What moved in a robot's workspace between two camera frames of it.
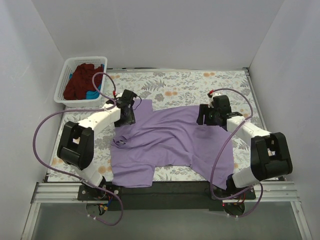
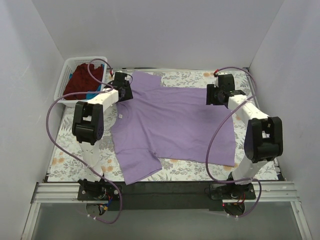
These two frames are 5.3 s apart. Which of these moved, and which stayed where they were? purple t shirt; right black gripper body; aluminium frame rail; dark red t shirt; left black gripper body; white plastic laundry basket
Moved: purple t shirt; left black gripper body; right black gripper body
Stayed: white plastic laundry basket; aluminium frame rail; dark red t shirt
